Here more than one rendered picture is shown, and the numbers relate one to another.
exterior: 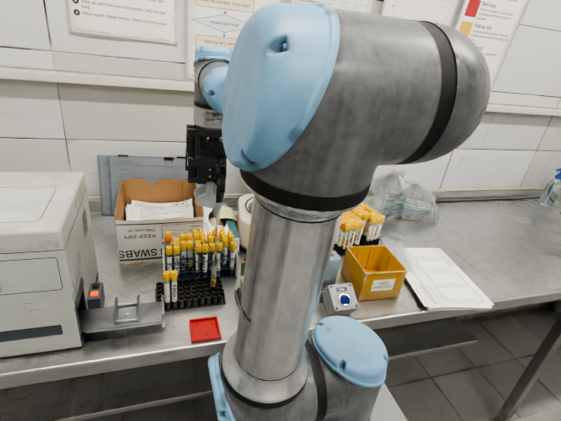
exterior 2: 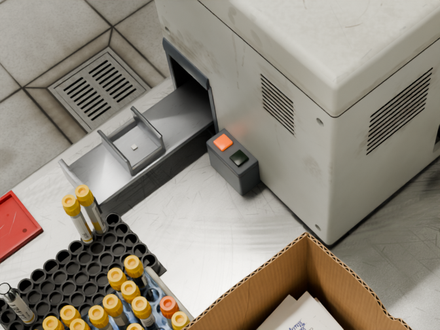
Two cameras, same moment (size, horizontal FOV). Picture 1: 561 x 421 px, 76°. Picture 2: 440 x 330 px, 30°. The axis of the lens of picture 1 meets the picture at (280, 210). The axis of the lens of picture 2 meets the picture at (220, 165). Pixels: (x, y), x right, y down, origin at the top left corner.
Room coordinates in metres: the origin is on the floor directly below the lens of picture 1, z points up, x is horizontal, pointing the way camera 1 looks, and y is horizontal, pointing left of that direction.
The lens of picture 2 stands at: (1.14, 0.32, 1.70)
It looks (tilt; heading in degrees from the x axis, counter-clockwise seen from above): 59 degrees down; 170
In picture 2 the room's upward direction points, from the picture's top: 11 degrees counter-clockwise
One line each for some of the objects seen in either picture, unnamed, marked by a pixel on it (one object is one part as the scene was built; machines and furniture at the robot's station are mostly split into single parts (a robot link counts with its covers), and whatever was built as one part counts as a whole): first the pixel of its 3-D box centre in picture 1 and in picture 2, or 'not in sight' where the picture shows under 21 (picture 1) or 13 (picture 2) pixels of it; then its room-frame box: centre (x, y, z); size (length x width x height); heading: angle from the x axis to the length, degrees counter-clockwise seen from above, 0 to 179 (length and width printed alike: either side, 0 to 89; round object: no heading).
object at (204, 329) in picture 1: (204, 328); (2, 227); (0.63, 0.14, 0.88); 0.07 x 0.07 x 0.01; 21
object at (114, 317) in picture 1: (116, 314); (148, 133); (0.60, 0.34, 0.92); 0.21 x 0.07 x 0.05; 111
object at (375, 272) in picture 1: (371, 271); not in sight; (0.89, -0.29, 0.93); 0.13 x 0.13 x 0.10; 18
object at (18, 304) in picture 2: (213, 278); (19, 307); (0.76, 0.15, 0.93); 0.01 x 0.01 x 0.10
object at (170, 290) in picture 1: (190, 279); (67, 271); (0.74, 0.21, 0.93); 0.17 x 0.09 x 0.11; 111
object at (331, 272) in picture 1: (319, 270); not in sight; (0.86, -0.14, 0.92); 0.10 x 0.07 x 0.10; 113
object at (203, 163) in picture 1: (207, 153); not in sight; (0.74, 0.17, 1.28); 0.09 x 0.08 x 0.12; 111
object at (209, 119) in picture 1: (212, 117); not in sight; (0.74, 0.17, 1.36); 0.08 x 0.08 x 0.05
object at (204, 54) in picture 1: (214, 77); not in sight; (0.74, 0.16, 1.43); 0.09 x 0.08 x 0.11; 23
